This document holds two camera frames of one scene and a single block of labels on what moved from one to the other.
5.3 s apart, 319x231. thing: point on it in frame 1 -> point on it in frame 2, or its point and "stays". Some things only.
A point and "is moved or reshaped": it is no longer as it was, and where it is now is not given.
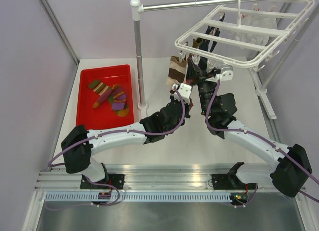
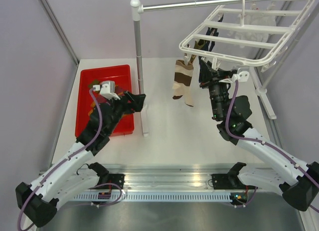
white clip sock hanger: x=243 y=34 stays
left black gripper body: x=187 y=110 -> x=119 y=107
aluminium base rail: x=136 y=176 stays
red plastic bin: x=102 y=116 stays
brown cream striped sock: x=177 y=72 is moved or reshaped
